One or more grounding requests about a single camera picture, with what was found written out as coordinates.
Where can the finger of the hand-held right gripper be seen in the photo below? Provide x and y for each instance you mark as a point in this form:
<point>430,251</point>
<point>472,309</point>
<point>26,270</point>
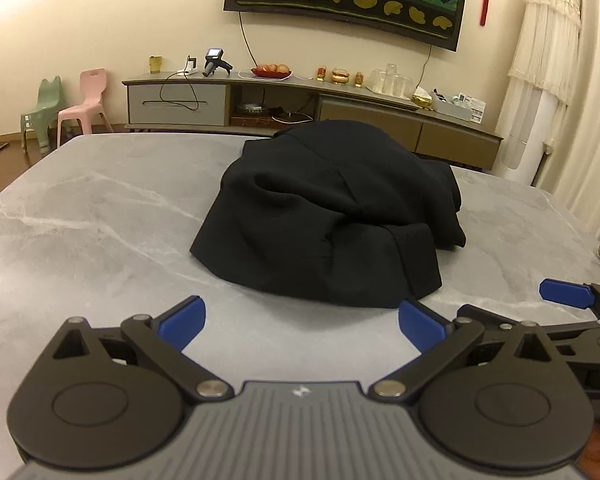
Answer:
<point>565,292</point>
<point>580,334</point>

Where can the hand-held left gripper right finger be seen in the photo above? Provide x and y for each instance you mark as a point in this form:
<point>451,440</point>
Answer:
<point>420,327</point>

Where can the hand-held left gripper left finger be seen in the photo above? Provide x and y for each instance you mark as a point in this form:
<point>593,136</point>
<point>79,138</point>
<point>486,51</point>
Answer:
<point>182,322</point>

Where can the black pants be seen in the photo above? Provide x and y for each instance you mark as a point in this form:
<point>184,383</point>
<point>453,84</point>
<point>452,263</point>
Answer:
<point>320,210</point>

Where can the cream curtain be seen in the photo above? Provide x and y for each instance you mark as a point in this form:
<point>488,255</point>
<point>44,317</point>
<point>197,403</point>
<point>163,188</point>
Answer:
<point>595,135</point>

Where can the white standing air conditioner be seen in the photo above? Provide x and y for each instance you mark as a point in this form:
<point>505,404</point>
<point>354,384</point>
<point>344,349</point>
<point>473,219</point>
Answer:
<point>532,135</point>

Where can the red flat box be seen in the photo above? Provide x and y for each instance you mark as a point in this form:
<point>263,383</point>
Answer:
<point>247,121</point>

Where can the white storage box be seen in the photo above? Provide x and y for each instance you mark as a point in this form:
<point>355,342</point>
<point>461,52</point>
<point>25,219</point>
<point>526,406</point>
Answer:
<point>455,109</point>

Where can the long television cabinet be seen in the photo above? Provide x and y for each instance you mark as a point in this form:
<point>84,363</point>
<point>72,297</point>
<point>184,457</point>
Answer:
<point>180,102</point>

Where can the silver round tin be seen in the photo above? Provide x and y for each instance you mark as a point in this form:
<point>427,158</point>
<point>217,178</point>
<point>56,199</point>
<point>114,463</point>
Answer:
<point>250,109</point>

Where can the gold tissue box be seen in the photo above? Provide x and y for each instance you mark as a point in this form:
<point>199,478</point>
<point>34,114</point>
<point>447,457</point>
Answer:
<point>421,100</point>

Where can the pink plastic child chair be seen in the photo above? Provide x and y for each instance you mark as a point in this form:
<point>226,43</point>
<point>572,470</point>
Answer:
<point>87,105</point>

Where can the group of glass cups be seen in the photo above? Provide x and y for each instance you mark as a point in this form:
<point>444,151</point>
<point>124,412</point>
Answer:
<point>391,82</point>

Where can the white power strip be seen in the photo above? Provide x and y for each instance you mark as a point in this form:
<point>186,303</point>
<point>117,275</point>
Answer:
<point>186,71</point>

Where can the green plastic child chair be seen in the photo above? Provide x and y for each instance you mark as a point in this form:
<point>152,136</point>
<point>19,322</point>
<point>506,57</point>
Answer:
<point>42,110</point>

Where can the small gold ornament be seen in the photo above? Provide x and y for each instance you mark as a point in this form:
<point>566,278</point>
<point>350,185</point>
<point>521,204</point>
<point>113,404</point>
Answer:
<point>359,78</point>
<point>322,73</point>

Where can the white lace cover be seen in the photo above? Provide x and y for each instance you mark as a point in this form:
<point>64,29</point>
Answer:
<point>545,35</point>

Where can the gold cup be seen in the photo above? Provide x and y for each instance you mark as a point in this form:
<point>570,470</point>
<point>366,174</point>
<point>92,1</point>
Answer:
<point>155,64</point>

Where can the gold bowl ornament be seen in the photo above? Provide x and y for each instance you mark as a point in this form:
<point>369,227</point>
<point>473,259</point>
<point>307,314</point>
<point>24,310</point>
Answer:
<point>340,76</point>

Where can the red fruit plate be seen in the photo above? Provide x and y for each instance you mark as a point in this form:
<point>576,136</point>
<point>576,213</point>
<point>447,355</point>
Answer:
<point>272,74</point>

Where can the black handheld device with screen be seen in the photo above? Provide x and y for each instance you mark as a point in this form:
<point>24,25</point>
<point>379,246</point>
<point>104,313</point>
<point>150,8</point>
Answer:
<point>213,60</point>

